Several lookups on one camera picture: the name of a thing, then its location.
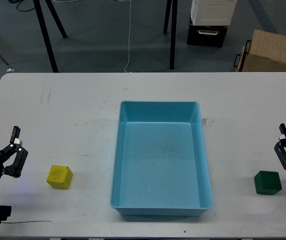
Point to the black drawer cabinet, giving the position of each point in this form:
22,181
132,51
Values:
207,36

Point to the green block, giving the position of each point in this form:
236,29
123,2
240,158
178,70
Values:
267,183

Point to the yellow block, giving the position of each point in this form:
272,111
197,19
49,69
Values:
59,177

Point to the blue plastic bin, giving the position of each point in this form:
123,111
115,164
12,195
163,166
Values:
160,164

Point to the black stand legs right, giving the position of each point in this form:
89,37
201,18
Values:
171,12

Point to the white box appliance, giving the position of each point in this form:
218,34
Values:
212,12

